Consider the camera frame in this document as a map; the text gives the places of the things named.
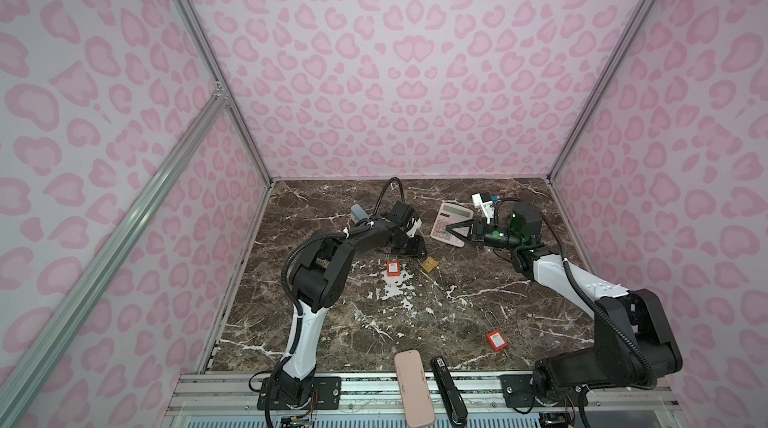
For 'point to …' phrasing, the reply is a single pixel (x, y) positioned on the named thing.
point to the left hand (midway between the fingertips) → (425, 249)
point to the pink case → (414, 389)
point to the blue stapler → (358, 213)
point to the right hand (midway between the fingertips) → (453, 229)
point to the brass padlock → (429, 264)
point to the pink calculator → (448, 215)
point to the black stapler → (451, 395)
